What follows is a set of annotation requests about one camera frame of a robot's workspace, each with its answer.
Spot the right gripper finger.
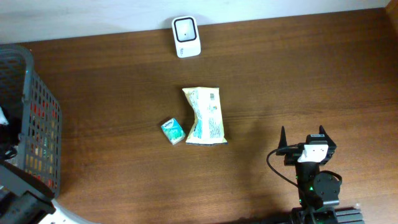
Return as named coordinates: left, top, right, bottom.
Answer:
left=319, top=125, right=336, bottom=148
left=275, top=126, right=287, bottom=155

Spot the yellow white wipes pack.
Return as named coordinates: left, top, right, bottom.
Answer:
left=182, top=87, right=228, bottom=146

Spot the small teal tissue pack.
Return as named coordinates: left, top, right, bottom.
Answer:
left=161, top=118, right=185, bottom=145

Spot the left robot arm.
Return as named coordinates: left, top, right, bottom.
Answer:
left=1, top=108, right=89, bottom=223

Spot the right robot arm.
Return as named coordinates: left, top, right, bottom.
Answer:
left=275, top=126, right=342, bottom=223

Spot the white barcode scanner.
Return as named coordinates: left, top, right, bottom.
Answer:
left=172, top=16, right=201, bottom=58

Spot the grey plastic mesh basket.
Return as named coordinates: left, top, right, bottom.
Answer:
left=1, top=44, right=62, bottom=197

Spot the right black camera cable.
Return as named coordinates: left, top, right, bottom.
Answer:
left=266, top=144, right=307, bottom=200

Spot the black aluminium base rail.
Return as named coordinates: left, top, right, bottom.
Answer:
left=288, top=208, right=365, bottom=224

